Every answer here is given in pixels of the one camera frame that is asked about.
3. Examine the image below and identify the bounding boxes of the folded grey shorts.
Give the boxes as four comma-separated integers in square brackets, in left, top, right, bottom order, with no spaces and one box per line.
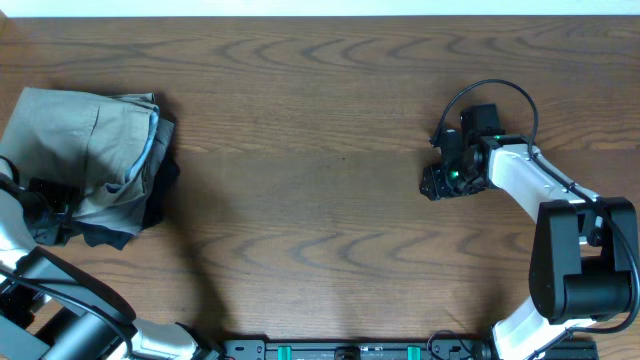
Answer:
[73,94,174,235]

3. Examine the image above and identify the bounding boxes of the folded black garment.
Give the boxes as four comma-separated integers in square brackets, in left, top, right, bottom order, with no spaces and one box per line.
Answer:
[76,155,180,250]

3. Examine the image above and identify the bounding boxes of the khaki green shorts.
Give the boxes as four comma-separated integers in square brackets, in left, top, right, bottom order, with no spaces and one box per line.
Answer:
[0,87,161,236]

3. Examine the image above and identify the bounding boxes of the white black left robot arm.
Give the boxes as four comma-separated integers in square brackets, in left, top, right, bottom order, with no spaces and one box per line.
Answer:
[1,169,226,359]

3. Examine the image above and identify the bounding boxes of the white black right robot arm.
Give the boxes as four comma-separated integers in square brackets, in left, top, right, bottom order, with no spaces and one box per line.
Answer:
[420,134,639,359]

